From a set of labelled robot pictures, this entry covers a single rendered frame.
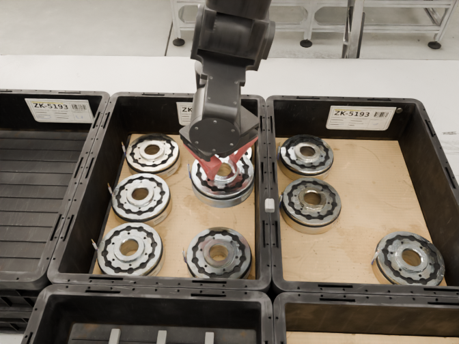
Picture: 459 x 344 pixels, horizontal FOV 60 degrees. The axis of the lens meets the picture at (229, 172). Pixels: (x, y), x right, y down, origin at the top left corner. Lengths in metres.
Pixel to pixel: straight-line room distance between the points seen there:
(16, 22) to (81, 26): 0.48
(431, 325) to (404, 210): 0.23
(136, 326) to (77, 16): 2.77
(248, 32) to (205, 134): 0.12
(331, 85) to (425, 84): 0.28
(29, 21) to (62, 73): 1.95
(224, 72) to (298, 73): 0.81
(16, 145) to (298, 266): 0.62
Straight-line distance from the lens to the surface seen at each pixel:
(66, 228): 0.62
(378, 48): 2.83
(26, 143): 0.93
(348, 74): 1.28
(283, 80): 1.21
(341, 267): 0.68
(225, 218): 0.71
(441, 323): 0.64
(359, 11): 1.49
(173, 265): 0.66
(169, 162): 0.75
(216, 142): 0.44
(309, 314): 0.57
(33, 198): 0.82
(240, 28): 0.44
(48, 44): 2.94
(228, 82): 0.44
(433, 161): 0.76
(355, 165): 0.82
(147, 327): 0.63
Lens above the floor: 1.42
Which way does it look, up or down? 50 degrees down
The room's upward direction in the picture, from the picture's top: straight up
